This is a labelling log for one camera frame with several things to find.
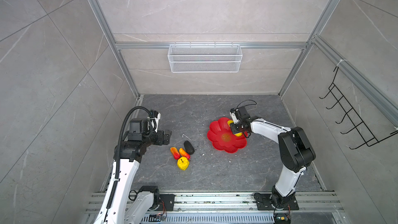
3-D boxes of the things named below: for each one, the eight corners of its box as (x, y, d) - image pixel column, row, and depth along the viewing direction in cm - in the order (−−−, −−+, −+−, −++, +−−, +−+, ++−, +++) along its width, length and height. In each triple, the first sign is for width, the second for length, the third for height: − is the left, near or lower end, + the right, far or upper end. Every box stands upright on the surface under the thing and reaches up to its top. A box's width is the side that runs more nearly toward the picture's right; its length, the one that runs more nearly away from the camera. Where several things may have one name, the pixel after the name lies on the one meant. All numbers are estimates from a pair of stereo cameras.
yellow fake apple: (176, 167, 87) (175, 163, 82) (182, 159, 90) (181, 154, 85) (184, 172, 85) (183, 169, 80) (190, 164, 88) (189, 160, 83)
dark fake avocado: (189, 155, 91) (189, 153, 88) (182, 145, 95) (182, 142, 92) (195, 152, 92) (195, 149, 89) (188, 141, 96) (187, 139, 94)
